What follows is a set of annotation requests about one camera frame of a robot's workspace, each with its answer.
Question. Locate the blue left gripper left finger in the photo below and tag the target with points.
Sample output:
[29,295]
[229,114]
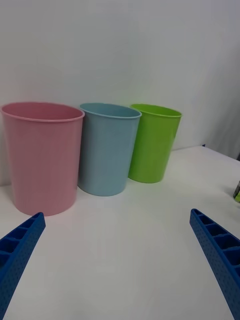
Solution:
[17,260]

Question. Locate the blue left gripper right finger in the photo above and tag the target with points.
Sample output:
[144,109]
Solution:
[220,252]

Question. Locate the drink can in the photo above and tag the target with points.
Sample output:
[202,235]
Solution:
[237,191]

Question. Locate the pink plastic bin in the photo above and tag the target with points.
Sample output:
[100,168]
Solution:
[42,160]

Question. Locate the green plastic bin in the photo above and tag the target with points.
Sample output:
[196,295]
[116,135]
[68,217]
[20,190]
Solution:
[152,150]

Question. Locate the pale blue plastic bin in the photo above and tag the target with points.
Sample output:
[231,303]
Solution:
[105,155]

